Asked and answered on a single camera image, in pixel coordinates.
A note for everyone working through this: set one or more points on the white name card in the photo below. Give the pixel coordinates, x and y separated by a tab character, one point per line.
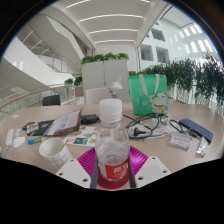
180	140

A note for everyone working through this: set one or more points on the clear white-lid tumbler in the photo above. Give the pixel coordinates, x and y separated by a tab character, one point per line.
115	89

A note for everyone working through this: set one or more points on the green tote bag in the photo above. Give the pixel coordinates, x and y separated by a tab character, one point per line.
148	96

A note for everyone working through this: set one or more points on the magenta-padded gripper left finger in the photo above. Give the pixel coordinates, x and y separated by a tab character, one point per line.
73	172

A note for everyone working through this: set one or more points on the colourful sticker sheet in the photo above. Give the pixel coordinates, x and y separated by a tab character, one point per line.
81	140

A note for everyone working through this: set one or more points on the small blue-green pack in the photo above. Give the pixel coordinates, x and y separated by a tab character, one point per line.
34	140

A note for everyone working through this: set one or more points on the white paper slip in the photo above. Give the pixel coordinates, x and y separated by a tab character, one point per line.
14	116

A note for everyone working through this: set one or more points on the white chair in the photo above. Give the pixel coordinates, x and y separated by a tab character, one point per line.
95	96

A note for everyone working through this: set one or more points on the red and black device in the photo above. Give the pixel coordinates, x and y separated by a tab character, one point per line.
26	125

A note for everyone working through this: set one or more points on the white grid-pattern mug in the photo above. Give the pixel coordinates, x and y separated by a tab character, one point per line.
55	158

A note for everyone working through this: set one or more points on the white cabinet with plants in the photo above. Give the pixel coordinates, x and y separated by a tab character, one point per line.
100	75

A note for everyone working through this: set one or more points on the white wrapped packet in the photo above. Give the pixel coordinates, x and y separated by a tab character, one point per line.
202	146

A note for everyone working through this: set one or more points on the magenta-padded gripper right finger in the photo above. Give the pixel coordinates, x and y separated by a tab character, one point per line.
151	171

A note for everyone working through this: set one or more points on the small white card box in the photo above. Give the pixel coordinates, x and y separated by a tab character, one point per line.
32	128

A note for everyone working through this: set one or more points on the glass railing wooden handrail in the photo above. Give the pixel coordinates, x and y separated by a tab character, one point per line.
26	96

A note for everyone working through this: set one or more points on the black notebook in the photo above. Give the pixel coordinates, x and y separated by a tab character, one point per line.
45	126

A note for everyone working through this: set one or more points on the black chair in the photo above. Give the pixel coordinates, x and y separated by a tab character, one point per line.
51	100

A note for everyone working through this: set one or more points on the clear red-label water bottle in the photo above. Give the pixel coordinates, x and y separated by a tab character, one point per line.
112	150

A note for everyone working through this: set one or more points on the row of green hedge plants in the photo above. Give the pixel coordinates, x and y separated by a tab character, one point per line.
200	78

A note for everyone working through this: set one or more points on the dark blue keyboard case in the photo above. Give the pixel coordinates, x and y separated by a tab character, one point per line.
196	130

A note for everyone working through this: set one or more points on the small white oval device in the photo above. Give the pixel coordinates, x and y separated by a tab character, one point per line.
18	132

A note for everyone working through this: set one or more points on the ceiling light strips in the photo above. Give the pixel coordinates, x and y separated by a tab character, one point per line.
111	16

